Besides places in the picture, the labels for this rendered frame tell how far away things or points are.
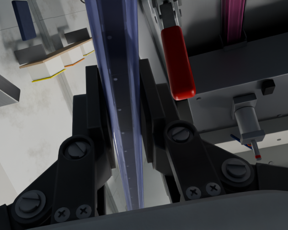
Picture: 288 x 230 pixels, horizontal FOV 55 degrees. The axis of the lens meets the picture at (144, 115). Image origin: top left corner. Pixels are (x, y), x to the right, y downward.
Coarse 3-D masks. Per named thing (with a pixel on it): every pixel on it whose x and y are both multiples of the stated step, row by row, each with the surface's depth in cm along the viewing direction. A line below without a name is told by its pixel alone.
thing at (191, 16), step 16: (144, 0) 24; (192, 0) 25; (208, 0) 25; (224, 0) 25; (256, 0) 26; (272, 0) 26; (192, 16) 27; (208, 16) 27; (224, 16) 27; (256, 16) 28; (272, 16) 28; (160, 32) 28; (192, 32) 29; (208, 32) 29; (224, 32) 30; (256, 32) 30; (272, 32) 31; (160, 48) 31; (192, 48) 31; (208, 48) 32
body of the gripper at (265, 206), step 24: (240, 192) 8; (264, 192) 7; (96, 216) 7; (120, 216) 7; (144, 216) 7; (168, 216) 7; (192, 216) 7; (216, 216) 7; (240, 216) 7; (264, 216) 7
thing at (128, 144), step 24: (96, 0) 7; (120, 0) 7; (96, 24) 8; (120, 24) 8; (96, 48) 8; (120, 48) 9; (120, 72) 10; (120, 96) 11; (120, 120) 12; (120, 144) 14; (120, 168) 16
